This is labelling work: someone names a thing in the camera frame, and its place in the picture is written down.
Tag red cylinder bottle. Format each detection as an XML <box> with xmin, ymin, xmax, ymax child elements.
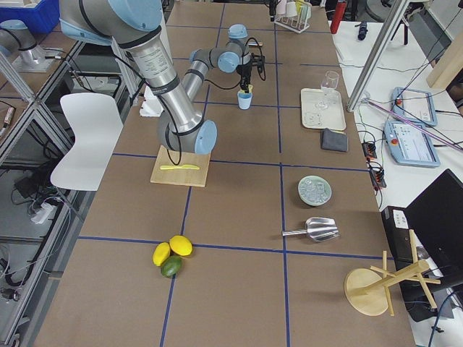
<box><xmin>330</xmin><ymin>0</ymin><xmax>347</xmax><ymax>34</ymax></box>

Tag white chair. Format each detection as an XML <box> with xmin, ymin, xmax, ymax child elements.
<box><xmin>51</xmin><ymin>93</ymin><xmax>123</xmax><ymax>192</ymax></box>

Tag light blue plastic cup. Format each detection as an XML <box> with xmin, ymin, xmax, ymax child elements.
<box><xmin>237</xmin><ymin>90</ymin><xmax>253</xmax><ymax>110</ymax></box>

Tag yellow plastic knife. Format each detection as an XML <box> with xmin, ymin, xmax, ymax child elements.
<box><xmin>160</xmin><ymin>164</ymin><xmax>200</xmax><ymax>171</ymax></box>

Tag wooden cutting board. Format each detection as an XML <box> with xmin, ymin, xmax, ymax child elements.
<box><xmin>150</xmin><ymin>145</ymin><xmax>211</xmax><ymax>187</ymax></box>

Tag white cup in rack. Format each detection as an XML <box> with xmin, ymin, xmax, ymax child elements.
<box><xmin>284</xmin><ymin>1</ymin><xmax>297</xmax><ymax>18</ymax></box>

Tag metal ice scoop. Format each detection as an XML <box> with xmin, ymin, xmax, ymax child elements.
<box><xmin>281</xmin><ymin>217</ymin><xmax>339</xmax><ymax>242</ymax></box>

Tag black computer monitor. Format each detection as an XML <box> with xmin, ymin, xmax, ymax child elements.
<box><xmin>405</xmin><ymin>169</ymin><xmax>462</xmax><ymax>273</ymax></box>

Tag blue plastic crate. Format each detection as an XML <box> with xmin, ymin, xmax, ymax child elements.
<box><xmin>1</xmin><ymin>0</ymin><xmax>60</xmax><ymax>33</ymax></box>

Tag clear wine glass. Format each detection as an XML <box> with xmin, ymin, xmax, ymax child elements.
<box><xmin>315</xmin><ymin>71</ymin><xmax>339</xmax><ymax>110</ymax></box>

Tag green bowl with ice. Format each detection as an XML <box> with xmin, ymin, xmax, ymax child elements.
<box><xmin>297</xmin><ymin>176</ymin><xmax>332</xmax><ymax>207</ymax></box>

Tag dark grey folded cloth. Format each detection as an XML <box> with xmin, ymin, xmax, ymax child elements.
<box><xmin>320</xmin><ymin>128</ymin><xmax>349</xmax><ymax>153</ymax></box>

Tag far blue teach pendant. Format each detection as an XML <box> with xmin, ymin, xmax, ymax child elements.
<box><xmin>391</xmin><ymin>87</ymin><xmax>438</xmax><ymax>127</ymax></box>

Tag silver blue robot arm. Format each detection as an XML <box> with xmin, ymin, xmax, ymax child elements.
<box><xmin>59</xmin><ymin>0</ymin><xmax>265</xmax><ymax>155</ymax></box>

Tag wooden mug tree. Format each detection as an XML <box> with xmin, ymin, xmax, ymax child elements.
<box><xmin>344</xmin><ymin>229</ymin><xmax>440</xmax><ymax>316</ymax></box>

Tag aluminium frame post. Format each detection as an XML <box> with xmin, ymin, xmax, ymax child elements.
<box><xmin>347</xmin><ymin>0</ymin><xmax>412</xmax><ymax>112</ymax></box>

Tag white wire cup rack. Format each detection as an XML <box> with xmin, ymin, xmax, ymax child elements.
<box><xmin>275</xmin><ymin>0</ymin><xmax>312</xmax><ymax>33</ymax></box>

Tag blue teach pendant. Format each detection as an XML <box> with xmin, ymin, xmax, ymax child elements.
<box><xmin>391</xmin><ymin>87</ymin><xmax>438</xmax><ymax>127</ymax></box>
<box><xmin>383</xmin><ymin>120</ymin><xmax>441</xmax><ymax>168</ymax></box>

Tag yellow cup in rack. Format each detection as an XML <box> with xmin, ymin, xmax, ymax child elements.
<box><xmin>296</xmin><ymin>0</ymin><xmax>307</xmax><ymax>20</ymax></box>

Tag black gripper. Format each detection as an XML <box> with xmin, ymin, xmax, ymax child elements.
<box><xmin>237</xmin><ymin>53</ymin><xmax>264</xmax><ymax>93</ymax></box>

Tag yellow lemon slice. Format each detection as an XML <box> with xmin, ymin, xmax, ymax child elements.
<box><xmin>239</xmin><ymin>85</ymin><xmax>253</xmax><ymax>94</ymax></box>

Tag cream serving tray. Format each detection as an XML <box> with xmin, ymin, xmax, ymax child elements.
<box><xmin>300</xmin><ymin>88</ymin><xmax>347</xmax><ymax>131</ymax></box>

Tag near blue teach pendant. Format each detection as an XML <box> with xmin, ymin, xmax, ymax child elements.
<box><xmin>383</xmin><ymin>120</ymin><xmax>441</xmax><ymax>168</ymax></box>

